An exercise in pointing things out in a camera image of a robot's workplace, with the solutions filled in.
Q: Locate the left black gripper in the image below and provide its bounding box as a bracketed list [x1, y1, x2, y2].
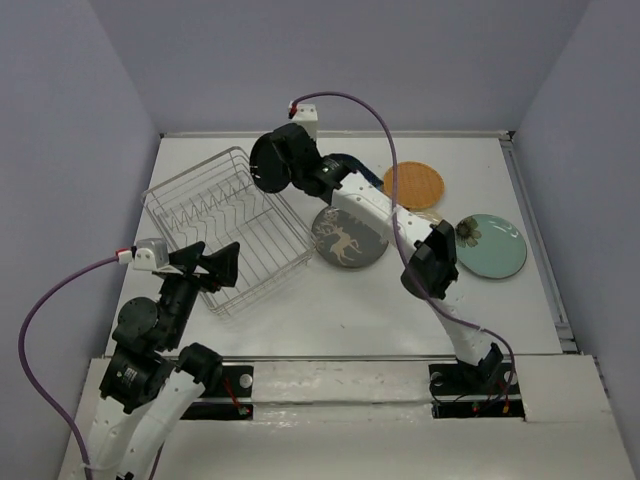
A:
[161, 238, 242, 346]

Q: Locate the black round plate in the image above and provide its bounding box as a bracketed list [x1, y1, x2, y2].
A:
[249, 133, 291, 194]

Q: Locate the grey reindeer plate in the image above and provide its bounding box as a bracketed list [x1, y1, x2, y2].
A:
[311, 206, 389, 269]

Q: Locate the cream plate with black spot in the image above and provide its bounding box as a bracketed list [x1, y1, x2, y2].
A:
[414, 209, 443, 225]

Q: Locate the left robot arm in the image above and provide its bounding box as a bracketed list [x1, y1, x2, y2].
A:
[82, 238, 240, 479]

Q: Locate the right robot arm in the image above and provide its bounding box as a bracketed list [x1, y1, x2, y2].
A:
[250, 123, 504, 394]

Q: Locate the dark blue leaf plate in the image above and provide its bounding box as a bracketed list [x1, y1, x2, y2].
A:
[331, 153, 384, 190]

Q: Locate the orange woven round plate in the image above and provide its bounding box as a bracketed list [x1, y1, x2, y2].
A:
[396, 161, 445, 210]

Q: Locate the teal flower plate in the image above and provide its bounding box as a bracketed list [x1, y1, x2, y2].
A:
[455, 213, 528, 280]

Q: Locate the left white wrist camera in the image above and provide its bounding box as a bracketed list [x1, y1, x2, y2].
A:
[133, 238, 169, 272]

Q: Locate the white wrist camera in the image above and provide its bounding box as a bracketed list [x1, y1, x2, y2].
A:
[289, 103, 319, 141]
[133, 238, 169, 272]

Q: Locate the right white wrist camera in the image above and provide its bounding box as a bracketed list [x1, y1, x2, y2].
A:
[289, 103, 319, 141]

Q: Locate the metal wire dish rack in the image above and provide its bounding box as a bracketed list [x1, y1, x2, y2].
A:
[142, 146, 315, 316]

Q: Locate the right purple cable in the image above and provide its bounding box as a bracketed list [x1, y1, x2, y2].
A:
[289, 91, 516, 401]

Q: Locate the purple cable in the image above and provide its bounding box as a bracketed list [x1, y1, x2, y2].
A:
[289, 91, 516, 401]
[18, 247, 164, 480]

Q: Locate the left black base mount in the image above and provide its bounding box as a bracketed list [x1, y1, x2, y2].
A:
[181, 364, 254, 421]

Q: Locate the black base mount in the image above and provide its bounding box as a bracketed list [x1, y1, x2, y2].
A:
[428, 363, 525, 420]
[181, 364, 254, 421]

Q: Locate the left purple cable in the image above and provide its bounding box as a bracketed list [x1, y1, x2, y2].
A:
[18, 247, 164, 480]

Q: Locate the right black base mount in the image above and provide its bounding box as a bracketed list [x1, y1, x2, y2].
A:
[428, 363, 525, 420]

